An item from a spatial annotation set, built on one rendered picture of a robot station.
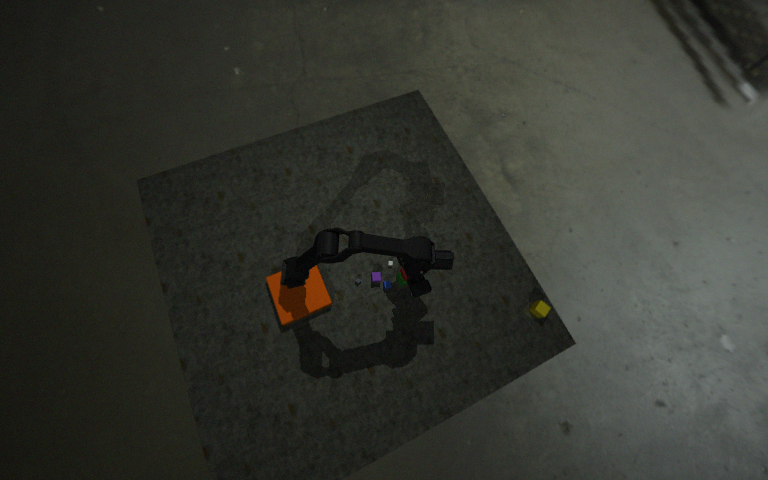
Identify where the yellow cube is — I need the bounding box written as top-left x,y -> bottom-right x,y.
529,300 -> 551,318

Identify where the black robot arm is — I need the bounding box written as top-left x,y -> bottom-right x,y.
280,227 -> 454,289

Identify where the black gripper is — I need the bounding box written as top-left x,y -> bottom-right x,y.
397,257 -> 432,298

